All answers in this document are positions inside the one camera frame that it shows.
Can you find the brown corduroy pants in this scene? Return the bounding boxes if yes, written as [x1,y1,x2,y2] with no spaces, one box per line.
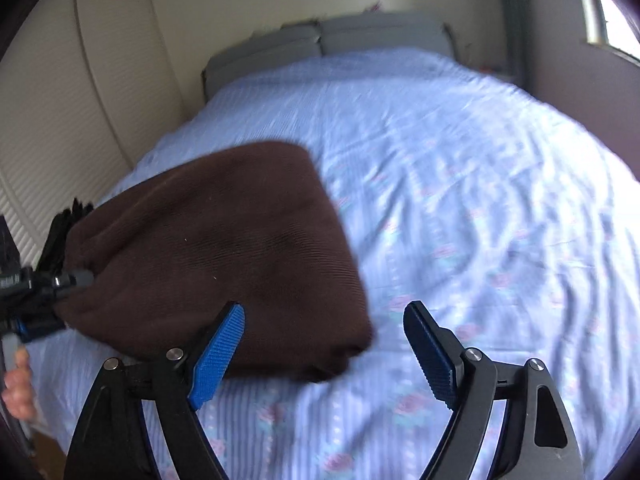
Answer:
[55,141,373,382]

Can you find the left hand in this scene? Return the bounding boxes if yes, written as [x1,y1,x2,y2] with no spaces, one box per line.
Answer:
[1,347,37,422]

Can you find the black folded clothes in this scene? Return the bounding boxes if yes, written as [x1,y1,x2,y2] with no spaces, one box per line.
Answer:
[36,198,94,274]

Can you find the blue striped floral bedsheet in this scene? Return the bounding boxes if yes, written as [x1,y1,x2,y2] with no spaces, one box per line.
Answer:
[24,46,640,480]

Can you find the cream louvered wardrobe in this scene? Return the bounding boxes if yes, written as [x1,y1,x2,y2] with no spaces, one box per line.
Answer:
[1,0,186,263]

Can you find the window with railing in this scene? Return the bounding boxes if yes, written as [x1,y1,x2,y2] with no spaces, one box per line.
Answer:
[580,0,639,65]

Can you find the grey upholstered headboard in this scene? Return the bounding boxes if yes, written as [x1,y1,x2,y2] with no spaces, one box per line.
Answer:
[202,11,458,100]

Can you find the green curtain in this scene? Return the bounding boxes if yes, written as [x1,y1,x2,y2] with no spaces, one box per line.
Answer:
[500,0,532,90]

